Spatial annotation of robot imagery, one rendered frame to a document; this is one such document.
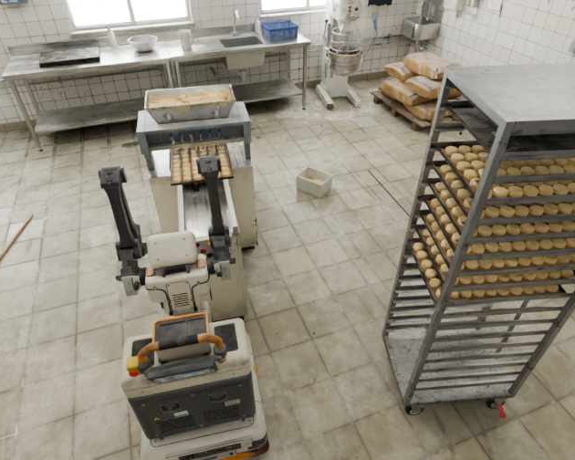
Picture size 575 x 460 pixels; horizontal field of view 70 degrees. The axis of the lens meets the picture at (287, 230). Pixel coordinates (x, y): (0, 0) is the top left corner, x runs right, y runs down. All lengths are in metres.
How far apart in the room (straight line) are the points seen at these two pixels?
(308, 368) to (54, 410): 1.52
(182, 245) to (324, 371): 1.33
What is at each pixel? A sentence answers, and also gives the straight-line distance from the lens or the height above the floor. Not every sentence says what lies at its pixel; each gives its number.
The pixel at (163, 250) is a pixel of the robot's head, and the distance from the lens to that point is 1.90.
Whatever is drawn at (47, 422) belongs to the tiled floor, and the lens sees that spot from 2.94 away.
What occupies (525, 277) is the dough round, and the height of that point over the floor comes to 1.05.
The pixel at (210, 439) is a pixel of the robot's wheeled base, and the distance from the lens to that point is 2.29.
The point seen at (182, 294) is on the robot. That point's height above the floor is 0.92.
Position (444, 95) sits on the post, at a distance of 1.81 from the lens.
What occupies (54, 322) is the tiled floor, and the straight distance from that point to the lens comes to 3.39.
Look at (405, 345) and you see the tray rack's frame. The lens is 2.77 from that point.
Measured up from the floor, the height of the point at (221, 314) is 0.15.
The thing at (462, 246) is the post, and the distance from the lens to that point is 1.66.
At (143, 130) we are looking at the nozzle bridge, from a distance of 2.81.
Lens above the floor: 2.35
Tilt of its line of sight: 40 degrees down
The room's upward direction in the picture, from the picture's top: straight up
